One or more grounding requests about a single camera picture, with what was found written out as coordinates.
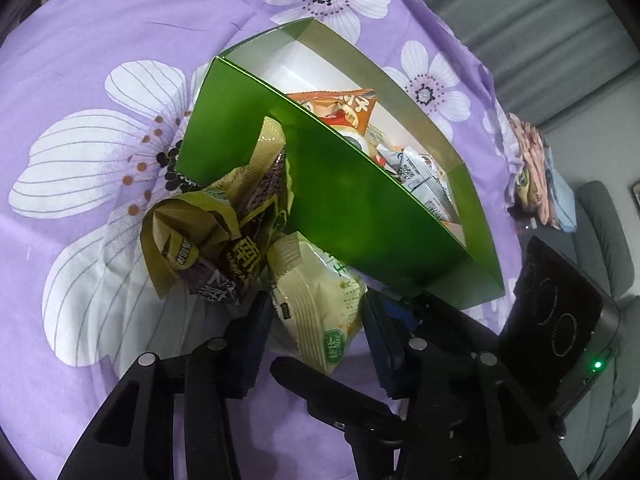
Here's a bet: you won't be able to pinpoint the dark yellow crumpled snack bag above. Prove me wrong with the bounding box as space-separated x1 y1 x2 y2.
140 117 294 304

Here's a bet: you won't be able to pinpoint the light green corn snack bag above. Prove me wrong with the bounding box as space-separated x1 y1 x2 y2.
267 232 367 376

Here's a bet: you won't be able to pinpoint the white biscuit ball bag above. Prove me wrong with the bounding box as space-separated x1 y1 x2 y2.
364 126 460 223

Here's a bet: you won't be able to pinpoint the purple floral tablecloth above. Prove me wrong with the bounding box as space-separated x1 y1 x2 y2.
1 0 521 479

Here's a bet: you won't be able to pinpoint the folded pink patterned cloths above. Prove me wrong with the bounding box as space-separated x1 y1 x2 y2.
508 113 577 233

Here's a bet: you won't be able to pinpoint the green cardboard box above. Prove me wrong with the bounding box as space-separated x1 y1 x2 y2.
176 18 504 309

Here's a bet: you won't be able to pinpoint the orange melon seed bag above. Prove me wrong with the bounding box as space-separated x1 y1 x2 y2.
288 89 378 136

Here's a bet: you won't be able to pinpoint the grey sofa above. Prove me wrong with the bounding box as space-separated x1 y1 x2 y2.
562 181 639 479

